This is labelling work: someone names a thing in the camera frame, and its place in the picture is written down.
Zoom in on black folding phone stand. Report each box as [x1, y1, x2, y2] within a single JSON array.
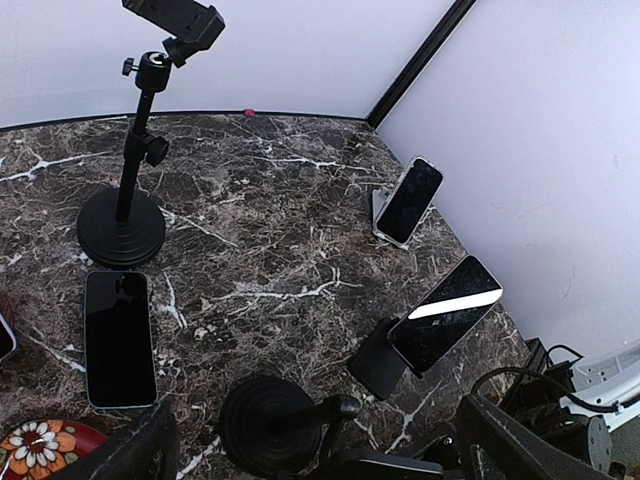
[[347, 318, 407, 401]]

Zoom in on large blue-edged smartphone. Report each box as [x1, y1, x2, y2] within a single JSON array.
[[84, 271, 157, 409]]

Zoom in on red floral plate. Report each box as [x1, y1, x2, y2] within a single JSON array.
[[1, 419, 107, 479]]

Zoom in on black smartphone on folding stand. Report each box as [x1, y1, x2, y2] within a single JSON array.
[[387, 255, 503, 377]]

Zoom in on white phone stand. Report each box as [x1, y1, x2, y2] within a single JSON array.
[[371, 188, 415, 249]]

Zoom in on white-cased smartphone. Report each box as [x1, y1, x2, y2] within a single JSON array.
[[371, 156, 444, 249]]

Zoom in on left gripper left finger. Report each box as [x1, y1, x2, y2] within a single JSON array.
[[50, 400, 180, 479]]

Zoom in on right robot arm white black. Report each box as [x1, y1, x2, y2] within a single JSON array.
[[472, 338, 639, 479]]

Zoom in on short black round-base stand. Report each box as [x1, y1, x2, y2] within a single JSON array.
[[218, 375, 446, 480]]

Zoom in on tall black clamp phone stand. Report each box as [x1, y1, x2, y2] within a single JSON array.
[[76, 0, 225, 270]]

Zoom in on right black frame post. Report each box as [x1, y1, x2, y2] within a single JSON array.
[[365, 0, 476, 129]]

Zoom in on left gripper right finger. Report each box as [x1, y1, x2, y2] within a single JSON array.
[[456, 394, 609, 479]]

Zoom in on smartphone in green holder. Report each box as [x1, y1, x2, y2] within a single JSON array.
[[0, 314, 18, 362]]

